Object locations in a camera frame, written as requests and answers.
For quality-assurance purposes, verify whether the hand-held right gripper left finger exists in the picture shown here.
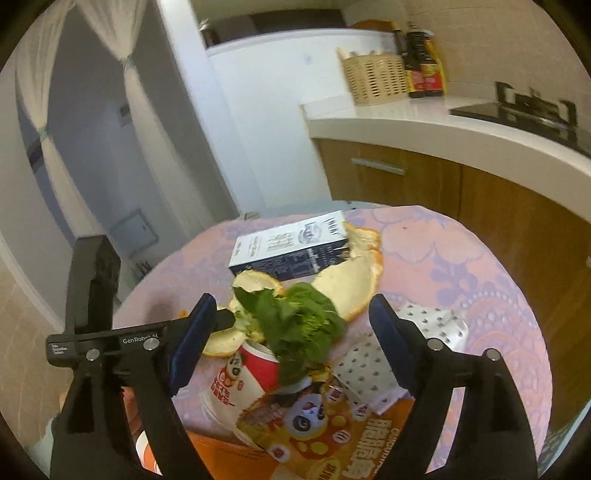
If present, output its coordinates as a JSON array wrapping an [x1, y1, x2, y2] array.
[[50, 294, 217, 480]]

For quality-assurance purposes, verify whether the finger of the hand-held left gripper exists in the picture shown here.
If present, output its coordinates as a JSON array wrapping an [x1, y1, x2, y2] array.
[[213, 308, 242, 331]]

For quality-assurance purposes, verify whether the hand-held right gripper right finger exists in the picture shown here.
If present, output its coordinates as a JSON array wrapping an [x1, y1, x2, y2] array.
[[368, 294, 539, 480]]

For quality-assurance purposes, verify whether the orange peel piece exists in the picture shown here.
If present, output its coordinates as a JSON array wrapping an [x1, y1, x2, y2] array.
[[202, 318, 250, 358], [228, 271, 286, 319]]

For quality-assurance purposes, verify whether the white dotted paper tissue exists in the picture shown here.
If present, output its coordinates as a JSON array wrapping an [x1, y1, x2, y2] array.
[[332, 332, 416, 415], [397, 302, 469, 352]]

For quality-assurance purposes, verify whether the red paper cup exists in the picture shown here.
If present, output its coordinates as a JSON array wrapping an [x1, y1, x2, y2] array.
[[199, 339, 315, 439]]

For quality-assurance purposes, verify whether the green leafy vegetable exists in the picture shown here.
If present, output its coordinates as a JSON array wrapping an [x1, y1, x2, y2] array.
[[232, 282, 348, 387]]

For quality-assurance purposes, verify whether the large orange peel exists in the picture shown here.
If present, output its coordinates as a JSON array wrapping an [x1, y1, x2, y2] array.
[[313, 223, 385, 321]]

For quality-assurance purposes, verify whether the white and blue milk carton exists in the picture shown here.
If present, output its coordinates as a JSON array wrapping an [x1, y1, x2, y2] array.
[[228, 210, 352, 282]]

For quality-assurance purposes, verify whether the orange snack packet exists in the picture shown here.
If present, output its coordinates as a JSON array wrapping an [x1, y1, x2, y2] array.
[[233, 388, 416, 480]]

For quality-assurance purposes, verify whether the pink floral tablecloth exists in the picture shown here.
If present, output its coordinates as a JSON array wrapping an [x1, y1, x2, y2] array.
[[113, 203, 555, 480]]

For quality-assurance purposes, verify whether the white sheer curtain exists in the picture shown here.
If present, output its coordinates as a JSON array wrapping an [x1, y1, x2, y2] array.
[[14, 0, 123, 278], [74, 0, 243, 220]]

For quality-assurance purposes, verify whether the white refrigerator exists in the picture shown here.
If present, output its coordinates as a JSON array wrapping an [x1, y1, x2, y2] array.
[[205, 27, 361, 217]]

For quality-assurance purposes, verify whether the white kitchen countertop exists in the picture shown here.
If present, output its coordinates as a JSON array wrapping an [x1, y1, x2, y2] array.
[[300, 95, 591, 174]]

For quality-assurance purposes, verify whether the black glass gas stove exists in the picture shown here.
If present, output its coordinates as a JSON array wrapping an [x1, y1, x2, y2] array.
[[450, 82, 591, 155]]

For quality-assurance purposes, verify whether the beige plastic utensil basket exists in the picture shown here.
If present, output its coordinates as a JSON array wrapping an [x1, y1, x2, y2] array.
[[337, 46, 411, 106]]

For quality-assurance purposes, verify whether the dark soy sauce bottle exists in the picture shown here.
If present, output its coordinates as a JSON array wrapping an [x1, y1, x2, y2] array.
[[401, 30, 428, 99]]

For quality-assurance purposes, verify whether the wooden board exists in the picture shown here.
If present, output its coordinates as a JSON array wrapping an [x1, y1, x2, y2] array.
[[346, 19, 402, 33]]

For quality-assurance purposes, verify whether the white wall panel box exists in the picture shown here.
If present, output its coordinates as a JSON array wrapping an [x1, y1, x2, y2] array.
[[110, 209, 158, 256]]

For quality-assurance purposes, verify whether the metal cabinet handle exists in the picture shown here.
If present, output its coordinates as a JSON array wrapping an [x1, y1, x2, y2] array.
[[351, 158, 406, 176]]

